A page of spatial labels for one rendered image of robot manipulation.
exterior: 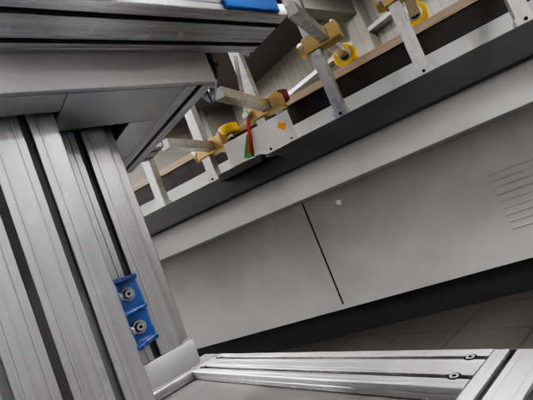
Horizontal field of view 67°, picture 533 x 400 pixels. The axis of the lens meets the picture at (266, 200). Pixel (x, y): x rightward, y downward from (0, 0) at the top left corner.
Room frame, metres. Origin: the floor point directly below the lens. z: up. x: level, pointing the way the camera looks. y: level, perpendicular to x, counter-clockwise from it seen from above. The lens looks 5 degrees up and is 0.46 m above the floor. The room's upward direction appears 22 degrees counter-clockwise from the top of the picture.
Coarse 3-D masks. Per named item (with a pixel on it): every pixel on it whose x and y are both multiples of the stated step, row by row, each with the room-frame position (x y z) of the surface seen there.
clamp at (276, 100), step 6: (270, 96) 1.27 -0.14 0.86; (276, 96) 1.26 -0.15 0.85; (282, 96) 1.30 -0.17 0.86; (270, 102) 1.27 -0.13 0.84; (276, 102) 1.26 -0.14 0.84; (282, 102) 1.28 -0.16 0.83; (270, 108) 1.27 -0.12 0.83; (276, 108) 1.27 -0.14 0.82; (282, 108) 1.29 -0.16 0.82; (252, 114) 1.30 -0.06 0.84; (258, 114) 1.30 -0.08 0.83; (264, 114) 1.29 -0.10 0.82; (270, 114) 1.31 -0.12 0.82; (246, 120) 1.32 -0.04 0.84; (252, 120) 1.31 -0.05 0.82
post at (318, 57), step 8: (288, 0) 1.20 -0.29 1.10; (296, 0) 1.19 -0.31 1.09; (304, 8) 1.20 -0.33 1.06; (304, 32) 1.20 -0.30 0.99; (320, 48) 1.20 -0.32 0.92; (312, 56) 1.20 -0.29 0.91; (320, 56) 1.19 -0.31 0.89; (320, 64) 1.19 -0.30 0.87; (328, 64) 1.21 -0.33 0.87; (320, 72) 1.20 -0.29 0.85; (328, 72) 1.19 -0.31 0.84; (320, 80) 1.20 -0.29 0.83; (328, 80) 1.19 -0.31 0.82; (328, 88) 1.19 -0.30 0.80; (336, 88) 1.19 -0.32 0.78; (328, 96) 1.20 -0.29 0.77; (336, 96) 1.19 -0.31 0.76; (336, 104) 1.19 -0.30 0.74; (344, 104) 1.20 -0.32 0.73
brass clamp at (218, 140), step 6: (210, 138) 1.38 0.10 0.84; (216, 138) 1.38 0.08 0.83; (222, 138) 1.38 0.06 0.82; (216, 144) 1.38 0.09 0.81; (222, 144) 1.37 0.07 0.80; (216, 150) 1.38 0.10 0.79; (222, 150) 1.41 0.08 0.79; (198, 156) 1.42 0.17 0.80; (204, 156) 1.41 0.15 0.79; (198, 162) 1.45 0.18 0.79
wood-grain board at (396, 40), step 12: (468, 0) 1.19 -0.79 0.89; (444, 12) 1.22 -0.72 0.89; (456, 12) 1.21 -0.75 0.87; (420, 24) 1.25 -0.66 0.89; (432, 24) 1.24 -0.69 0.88; (384, 48) 1.31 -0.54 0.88; (360, 60) 1.34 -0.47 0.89; (336, 72) 1.38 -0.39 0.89; (348, 72) 1.37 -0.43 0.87; (312, 84) 1.42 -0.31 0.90; (300, 96) 1.45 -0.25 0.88; (240, 132) 1.57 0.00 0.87; (192, 156) 1.69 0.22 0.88; (168, 168) 1.75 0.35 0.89; (144, 180) 1.81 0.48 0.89
